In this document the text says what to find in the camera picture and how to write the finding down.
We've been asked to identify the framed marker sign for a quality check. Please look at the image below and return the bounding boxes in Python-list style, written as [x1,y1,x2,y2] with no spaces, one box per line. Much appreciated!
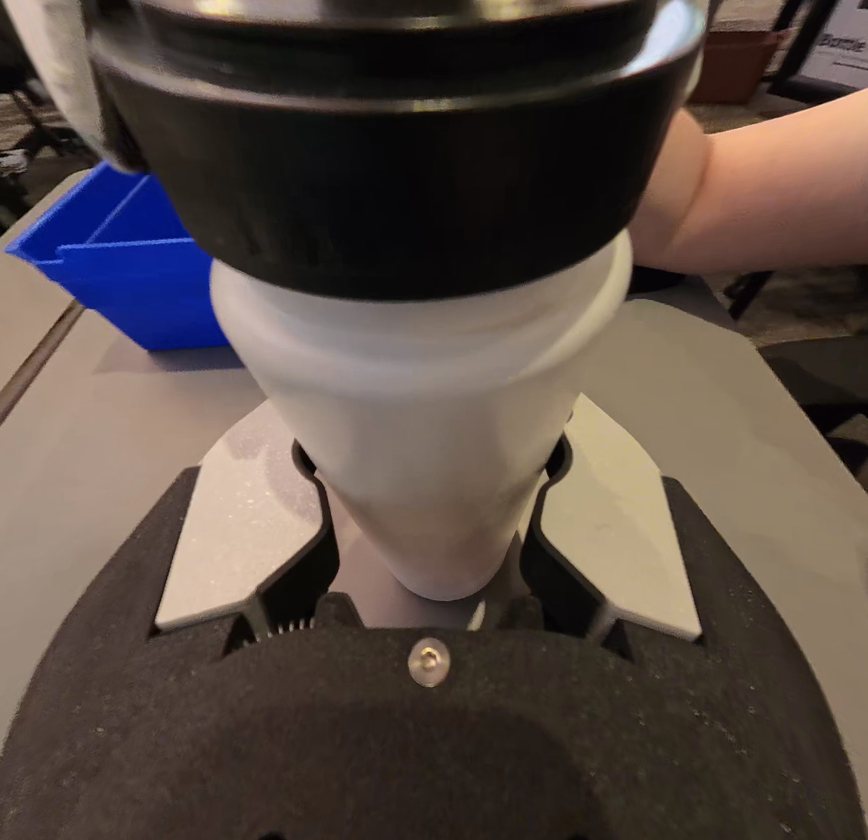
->
[790,0,868,85]

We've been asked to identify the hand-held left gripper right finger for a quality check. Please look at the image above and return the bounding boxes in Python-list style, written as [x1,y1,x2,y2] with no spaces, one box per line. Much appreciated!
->
[522,392,703,641]

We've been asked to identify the brown cardboard box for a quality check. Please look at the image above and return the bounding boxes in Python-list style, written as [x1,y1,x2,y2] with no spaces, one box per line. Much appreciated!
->
[692,29,791,105]

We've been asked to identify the person's right forearm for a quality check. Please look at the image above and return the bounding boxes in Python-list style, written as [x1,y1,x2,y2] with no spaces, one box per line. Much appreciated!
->
[631,87,868,276]

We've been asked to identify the blue plastic bin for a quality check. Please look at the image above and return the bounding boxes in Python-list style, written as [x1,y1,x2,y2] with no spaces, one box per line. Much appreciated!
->
[5,162,235,351]

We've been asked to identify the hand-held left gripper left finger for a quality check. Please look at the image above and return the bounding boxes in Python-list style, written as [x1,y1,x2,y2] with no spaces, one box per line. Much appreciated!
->
[155,402,339,632]

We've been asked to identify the black bottle lid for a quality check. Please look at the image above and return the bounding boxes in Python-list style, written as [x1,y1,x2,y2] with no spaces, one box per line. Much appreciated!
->
[88,0,706,302]

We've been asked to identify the white plastic bottle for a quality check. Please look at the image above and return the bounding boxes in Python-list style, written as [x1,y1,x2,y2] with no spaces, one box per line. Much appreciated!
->
[210,233,635,600]

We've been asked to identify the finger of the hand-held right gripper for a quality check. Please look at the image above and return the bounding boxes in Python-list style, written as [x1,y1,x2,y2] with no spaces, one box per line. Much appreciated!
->
[678,0,714,105]
[0,0,109,159]

